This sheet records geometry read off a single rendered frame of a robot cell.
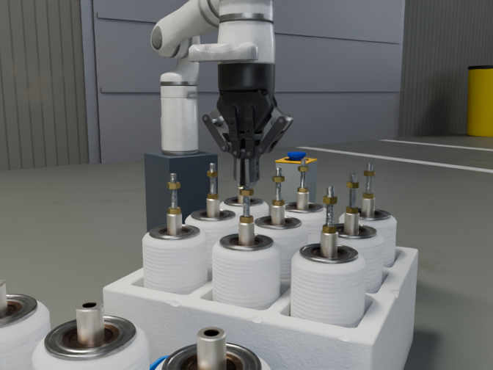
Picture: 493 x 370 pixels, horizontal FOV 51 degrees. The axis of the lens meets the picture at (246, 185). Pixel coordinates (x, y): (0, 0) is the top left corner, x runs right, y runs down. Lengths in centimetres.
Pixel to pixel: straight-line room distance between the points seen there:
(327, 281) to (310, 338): 7
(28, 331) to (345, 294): 36
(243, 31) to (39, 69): 275
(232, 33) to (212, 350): 40
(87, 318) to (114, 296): 32
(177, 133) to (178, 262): 60
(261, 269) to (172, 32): 71
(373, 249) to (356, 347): 18
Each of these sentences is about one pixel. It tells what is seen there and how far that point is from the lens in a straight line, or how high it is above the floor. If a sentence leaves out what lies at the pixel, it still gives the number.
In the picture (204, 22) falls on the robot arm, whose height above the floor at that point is 60.
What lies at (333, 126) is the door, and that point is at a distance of 462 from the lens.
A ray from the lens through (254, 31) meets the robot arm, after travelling 66.
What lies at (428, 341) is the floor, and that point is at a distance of 106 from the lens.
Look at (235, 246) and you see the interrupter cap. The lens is 69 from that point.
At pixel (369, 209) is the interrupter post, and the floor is 26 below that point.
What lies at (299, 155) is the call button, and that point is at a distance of 108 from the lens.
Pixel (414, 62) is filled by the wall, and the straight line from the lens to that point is 556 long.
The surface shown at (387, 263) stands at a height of 18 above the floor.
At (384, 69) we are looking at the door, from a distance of 512.
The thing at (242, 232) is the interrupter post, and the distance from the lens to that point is 70.
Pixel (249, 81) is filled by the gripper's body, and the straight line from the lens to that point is 65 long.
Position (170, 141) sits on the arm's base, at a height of 34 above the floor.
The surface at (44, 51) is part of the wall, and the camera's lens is 336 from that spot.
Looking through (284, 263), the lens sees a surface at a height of 20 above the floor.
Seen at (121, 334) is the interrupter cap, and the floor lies 25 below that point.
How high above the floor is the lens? 46
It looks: 10 degrees down
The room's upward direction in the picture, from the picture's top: straight up
